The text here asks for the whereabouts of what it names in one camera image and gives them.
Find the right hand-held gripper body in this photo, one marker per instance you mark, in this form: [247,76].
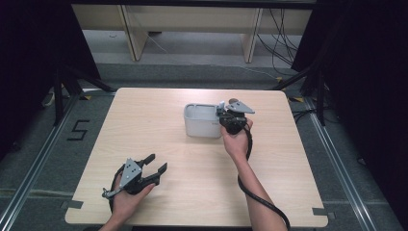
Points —
[234,120]

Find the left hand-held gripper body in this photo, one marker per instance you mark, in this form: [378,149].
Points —
[131,174]

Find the white plastic holder box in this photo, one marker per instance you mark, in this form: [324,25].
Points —
[200,125]

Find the person's right hand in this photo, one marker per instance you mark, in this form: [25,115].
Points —
[239,144]

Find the person's left hand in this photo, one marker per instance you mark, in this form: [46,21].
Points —
[126,205]

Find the dark round table grommet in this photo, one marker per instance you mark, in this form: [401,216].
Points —
[233,99]

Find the grey tape piece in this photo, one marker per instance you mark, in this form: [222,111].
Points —
[320,211]
[73,204]

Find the yellow black floor tape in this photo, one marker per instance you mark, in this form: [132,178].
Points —
[87,97]
[296,99]

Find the black metal stand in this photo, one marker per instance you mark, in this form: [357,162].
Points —
[58,96]
[320,96]

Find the beige wooden bench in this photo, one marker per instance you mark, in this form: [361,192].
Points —
[192,17]

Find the black curtain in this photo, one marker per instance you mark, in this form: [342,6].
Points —
[32,64]
[369,80]

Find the metal floor rail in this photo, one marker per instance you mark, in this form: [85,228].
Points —
[35,170]
[336,163]

